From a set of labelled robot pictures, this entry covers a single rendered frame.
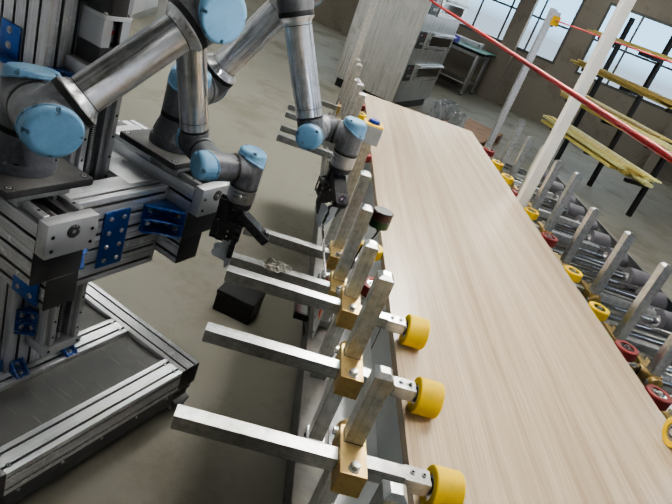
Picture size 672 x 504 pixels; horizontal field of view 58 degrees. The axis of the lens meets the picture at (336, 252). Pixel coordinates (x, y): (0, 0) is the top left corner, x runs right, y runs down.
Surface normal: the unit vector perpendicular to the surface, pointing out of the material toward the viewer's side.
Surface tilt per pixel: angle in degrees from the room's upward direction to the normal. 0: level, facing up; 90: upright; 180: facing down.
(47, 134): 95
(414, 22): 90
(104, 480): 0
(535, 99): 90
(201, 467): 0
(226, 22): 85
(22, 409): 0
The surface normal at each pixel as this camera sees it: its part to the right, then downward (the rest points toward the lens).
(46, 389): 0.33, -0.84
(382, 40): -0.46, 0.25
